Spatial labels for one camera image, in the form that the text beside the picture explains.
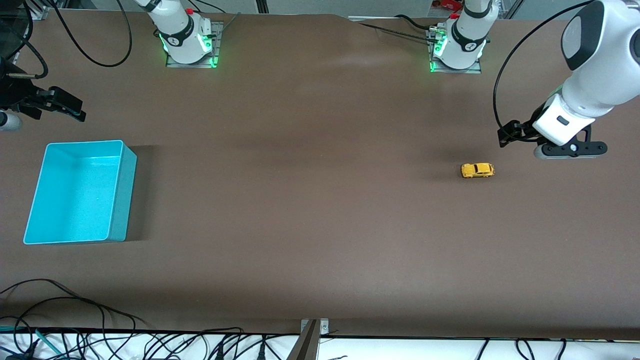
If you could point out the metal table edge bracket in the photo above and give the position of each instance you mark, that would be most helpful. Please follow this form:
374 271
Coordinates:
307 345

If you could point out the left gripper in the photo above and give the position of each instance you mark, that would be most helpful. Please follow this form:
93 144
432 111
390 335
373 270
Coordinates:
520 131

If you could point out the brown table mat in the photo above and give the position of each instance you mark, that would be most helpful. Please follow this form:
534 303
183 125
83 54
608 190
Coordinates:
320 200

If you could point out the teal plastic bin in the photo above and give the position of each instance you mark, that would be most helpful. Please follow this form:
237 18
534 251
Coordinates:
75 195

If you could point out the aluminium frame profile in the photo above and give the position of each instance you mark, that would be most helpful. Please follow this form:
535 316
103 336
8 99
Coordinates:
40 10

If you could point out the yellow beetle toy car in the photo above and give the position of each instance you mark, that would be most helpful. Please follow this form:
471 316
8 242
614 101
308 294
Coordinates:
477 170

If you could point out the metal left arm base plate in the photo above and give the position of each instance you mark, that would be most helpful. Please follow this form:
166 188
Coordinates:
455 71

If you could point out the dark side panel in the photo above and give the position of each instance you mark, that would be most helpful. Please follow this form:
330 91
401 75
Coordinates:
12 30

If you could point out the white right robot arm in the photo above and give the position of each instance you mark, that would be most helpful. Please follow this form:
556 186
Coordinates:
177 30

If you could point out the red object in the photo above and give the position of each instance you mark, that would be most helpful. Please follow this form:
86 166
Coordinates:
450 4

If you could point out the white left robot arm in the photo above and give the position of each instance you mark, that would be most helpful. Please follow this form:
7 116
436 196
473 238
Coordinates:
600 60

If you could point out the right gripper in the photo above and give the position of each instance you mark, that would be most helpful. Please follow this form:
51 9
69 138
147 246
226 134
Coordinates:
15 91

